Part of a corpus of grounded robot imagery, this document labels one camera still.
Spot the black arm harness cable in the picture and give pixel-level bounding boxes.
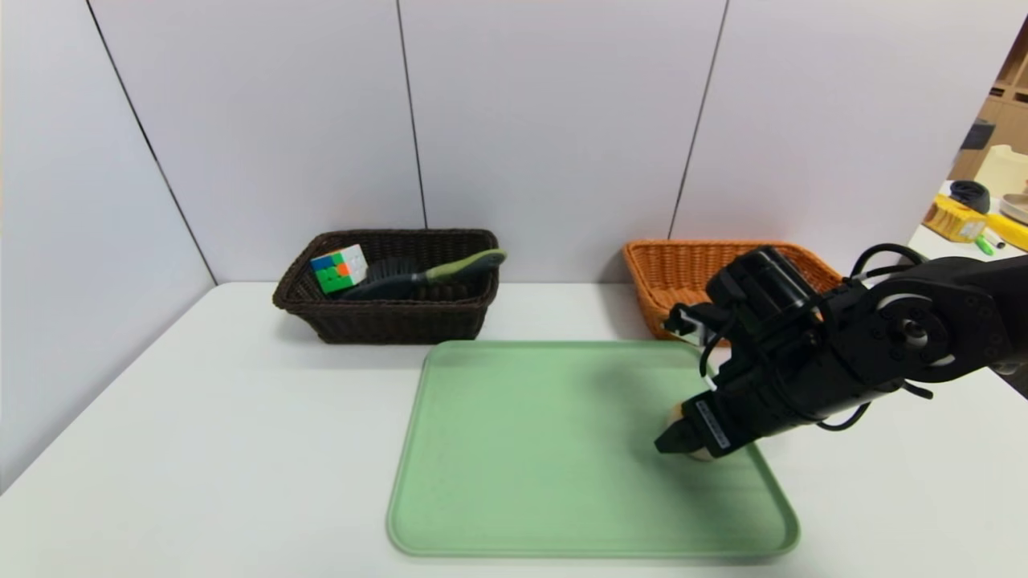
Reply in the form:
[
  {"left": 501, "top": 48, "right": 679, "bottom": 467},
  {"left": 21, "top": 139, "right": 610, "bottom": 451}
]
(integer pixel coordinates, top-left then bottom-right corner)
[{"left": 815, "top": 379, "right": 934, "bottom": 433}]

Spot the light green plastic tray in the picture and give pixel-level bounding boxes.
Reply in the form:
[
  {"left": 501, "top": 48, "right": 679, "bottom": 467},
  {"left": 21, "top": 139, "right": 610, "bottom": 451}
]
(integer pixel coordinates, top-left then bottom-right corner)
[{"left": 386, "top": 340, "right": 800, "bottom": 558}]

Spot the white bun with orange top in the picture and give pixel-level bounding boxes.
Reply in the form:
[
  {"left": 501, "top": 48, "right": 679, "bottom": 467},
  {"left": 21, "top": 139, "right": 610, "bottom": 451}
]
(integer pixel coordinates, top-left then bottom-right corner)
[{"left": 667, "top": 404, "right": 717, "bottom": 463}]

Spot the white side table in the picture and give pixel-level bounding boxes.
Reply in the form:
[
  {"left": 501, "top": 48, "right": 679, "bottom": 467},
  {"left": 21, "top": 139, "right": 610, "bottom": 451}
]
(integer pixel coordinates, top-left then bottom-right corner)
[{"left": 908, "top": 181, "right": 1028, "bottom": 262}]

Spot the yellow cardboard box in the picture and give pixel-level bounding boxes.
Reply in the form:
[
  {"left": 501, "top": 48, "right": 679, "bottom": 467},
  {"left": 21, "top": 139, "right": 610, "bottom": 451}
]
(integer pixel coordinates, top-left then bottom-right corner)
[{"left": 922, "top": 195, "right": 986, "bottom": 243}]

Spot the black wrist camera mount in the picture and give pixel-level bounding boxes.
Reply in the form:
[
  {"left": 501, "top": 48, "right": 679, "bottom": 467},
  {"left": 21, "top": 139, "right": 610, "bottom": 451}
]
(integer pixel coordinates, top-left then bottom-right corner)
[{"left": 705, "top": 245, "right": 820, "bottom": 346}]

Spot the wooden shelving unit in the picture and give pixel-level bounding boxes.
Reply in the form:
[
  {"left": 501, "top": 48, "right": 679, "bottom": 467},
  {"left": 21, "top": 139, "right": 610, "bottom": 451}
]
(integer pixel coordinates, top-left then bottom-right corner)
[{"left": 946, "top": 16, "right": 1028, "bottom": 181}]

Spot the orange wicker basket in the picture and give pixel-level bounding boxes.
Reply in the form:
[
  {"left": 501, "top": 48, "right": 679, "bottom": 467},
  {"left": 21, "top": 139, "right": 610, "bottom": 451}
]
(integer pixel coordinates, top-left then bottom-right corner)
[{"left": 623, "top": 240, "right": 844, "bottom": 342}]

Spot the dark brown wicker basket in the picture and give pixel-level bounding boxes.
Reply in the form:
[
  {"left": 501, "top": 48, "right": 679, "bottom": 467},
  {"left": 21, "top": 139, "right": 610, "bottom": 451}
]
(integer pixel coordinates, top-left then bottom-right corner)
[{"left": 273, "top": 230, "right": 499, "bottom": 345}]

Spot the cream plastic container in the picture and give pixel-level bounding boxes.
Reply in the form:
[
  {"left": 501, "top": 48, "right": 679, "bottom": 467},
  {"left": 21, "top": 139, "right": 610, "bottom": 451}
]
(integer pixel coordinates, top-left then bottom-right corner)
[{"left": 973, "top": 144, "right": 1028, "bottom": 196}]

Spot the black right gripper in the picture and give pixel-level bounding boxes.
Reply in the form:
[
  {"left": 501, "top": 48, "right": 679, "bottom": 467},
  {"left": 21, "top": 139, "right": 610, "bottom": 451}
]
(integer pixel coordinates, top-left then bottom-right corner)
[{"left": 654, "top": 368, "right": 800, "bottom": 459}]

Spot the thick black camera cable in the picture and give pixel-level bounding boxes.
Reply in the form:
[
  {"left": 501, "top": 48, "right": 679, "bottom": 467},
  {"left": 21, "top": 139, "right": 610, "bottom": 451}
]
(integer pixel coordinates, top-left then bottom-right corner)
[{"left": 850, "top": 243, "right": 928, "bottom": 280}]

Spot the dark bristle brush green handle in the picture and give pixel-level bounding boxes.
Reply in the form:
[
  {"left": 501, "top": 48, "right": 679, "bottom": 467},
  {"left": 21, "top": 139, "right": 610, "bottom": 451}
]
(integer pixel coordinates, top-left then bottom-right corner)
[{"left": 341, "top": 249, "right": 508, "bottom": 302}]

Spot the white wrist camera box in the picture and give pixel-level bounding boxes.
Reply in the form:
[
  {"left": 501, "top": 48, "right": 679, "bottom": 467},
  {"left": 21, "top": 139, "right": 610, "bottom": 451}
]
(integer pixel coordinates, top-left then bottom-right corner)
[{"left": 663, "top": 303, "right": 712, "bottom": 346}]

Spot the black tape roll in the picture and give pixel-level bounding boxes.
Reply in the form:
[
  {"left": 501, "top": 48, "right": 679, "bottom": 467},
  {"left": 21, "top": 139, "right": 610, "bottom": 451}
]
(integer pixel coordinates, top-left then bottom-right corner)
[{"left": 948, "top": 181, "right": 990, "bottom": 214}]

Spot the colourful puzzle cube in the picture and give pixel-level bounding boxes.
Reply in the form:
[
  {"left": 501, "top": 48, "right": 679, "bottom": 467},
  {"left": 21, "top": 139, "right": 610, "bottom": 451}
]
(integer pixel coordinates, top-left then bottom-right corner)
[{"left": 311, "top": 245, "right": 369, "bottom": 295}]

